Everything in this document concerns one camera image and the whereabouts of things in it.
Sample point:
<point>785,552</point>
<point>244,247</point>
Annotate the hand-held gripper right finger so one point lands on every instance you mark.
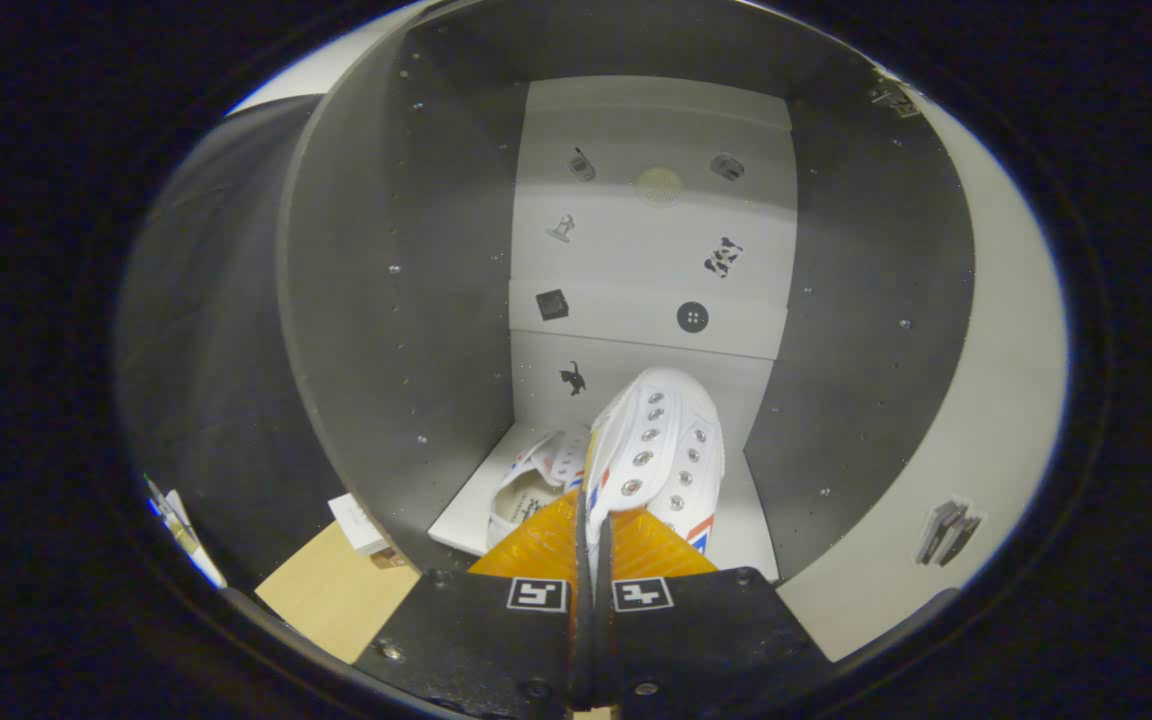
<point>608,650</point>

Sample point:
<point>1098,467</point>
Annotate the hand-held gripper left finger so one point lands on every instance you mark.
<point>581,650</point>

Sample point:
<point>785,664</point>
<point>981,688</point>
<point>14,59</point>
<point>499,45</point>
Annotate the white canvas shoe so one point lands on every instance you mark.
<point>661,440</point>
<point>526,495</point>

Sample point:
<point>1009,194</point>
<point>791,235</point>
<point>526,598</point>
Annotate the dark grey shoe cabinet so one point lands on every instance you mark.
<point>396,300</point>

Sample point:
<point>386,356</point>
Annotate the brown flat box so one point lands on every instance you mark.
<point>391,557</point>

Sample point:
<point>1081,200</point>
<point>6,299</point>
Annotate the white printed box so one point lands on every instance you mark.
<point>356,522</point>

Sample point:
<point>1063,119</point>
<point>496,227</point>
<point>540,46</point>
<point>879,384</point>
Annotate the colourful printed cards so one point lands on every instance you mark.
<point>186,540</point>

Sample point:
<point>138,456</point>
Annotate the black backdrop cloth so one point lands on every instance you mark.
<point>206,350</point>

